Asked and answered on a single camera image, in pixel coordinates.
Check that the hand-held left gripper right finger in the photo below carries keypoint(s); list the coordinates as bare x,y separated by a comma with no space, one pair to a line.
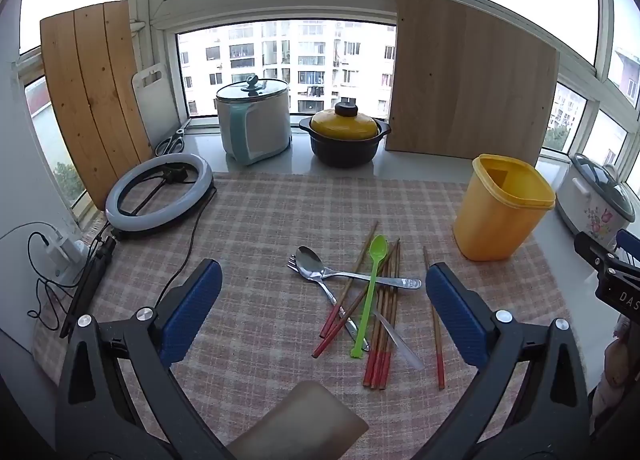
455,315

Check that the brown rounded panel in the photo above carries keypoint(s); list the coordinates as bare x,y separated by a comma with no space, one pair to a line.
300,425

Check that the white cutting board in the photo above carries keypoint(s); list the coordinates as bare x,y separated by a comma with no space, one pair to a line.
160,110

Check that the floral white rice cooker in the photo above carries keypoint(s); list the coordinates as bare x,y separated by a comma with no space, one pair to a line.
595,212

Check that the metal spoon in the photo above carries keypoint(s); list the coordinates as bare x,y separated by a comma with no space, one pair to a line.
310,262

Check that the pink plaid cloth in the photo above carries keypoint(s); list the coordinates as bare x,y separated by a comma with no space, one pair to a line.
260,220

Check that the light wood board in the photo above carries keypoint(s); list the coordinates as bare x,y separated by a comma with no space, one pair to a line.
465,90

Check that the person's right forearm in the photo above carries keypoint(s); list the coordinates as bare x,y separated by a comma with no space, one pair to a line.
615,365

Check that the pine plank board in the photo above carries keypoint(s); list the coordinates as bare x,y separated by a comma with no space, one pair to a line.
95,100

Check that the yellow plastic container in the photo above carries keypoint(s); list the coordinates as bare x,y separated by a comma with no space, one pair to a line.
495,225

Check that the black ceramic pot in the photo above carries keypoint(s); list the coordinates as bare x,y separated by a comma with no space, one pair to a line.
345,150

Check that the red-tipped wooden chopstick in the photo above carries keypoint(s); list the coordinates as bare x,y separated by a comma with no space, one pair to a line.
434,320
362,250

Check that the apartment building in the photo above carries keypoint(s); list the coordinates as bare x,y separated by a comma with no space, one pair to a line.
310,55

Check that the scissors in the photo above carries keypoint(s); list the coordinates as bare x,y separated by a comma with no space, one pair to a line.
176,138

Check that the green plastic spoon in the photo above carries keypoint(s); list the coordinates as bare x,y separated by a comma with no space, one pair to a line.
372,280

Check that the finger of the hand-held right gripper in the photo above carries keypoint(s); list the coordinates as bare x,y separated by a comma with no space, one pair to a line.
630,245
592,247

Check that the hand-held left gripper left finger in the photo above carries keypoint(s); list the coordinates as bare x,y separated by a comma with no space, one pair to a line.
195,310

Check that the white teal rice cooker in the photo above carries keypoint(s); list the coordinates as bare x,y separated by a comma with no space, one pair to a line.
260,125

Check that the yellow pot lid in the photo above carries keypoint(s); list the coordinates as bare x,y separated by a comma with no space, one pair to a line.
340,125

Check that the white power adapter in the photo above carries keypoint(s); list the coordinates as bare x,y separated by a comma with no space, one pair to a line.
62,252

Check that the pile of wooden chopsticks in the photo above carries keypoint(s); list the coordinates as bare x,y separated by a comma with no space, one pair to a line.
385,320

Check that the clear plastic spoon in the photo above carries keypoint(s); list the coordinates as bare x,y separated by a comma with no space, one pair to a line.
400,342

